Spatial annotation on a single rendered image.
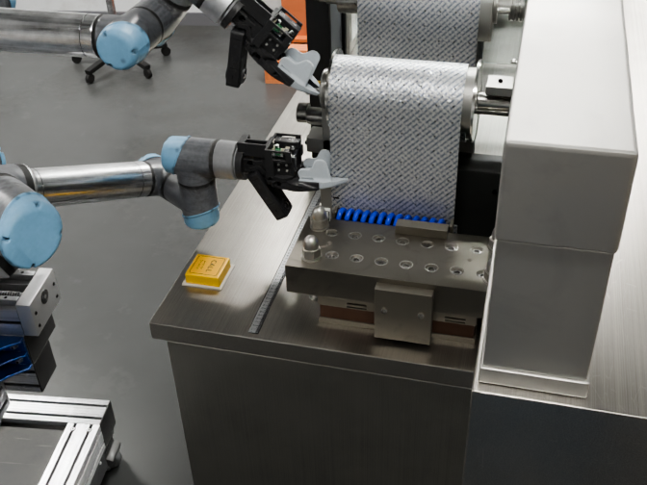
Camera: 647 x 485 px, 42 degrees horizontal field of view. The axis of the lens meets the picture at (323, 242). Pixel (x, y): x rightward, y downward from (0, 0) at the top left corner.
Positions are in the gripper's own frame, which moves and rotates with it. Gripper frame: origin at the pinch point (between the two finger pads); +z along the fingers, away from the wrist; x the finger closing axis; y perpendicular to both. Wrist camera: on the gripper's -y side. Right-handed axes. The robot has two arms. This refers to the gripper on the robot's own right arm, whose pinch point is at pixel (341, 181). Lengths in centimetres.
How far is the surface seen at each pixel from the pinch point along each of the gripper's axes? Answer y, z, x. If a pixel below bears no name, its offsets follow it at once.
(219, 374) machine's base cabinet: -29.8, -18.5, -25.9
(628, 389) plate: 35, 43, -81
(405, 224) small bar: -4.3, 13.3, -5.8
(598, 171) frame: 55, 37, -83
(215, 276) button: -16.6, -22.5, -13.0
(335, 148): 7.0, -1.0, -0.3
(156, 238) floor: -109, -106, 116
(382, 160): 5.6, 7.9, -0.3
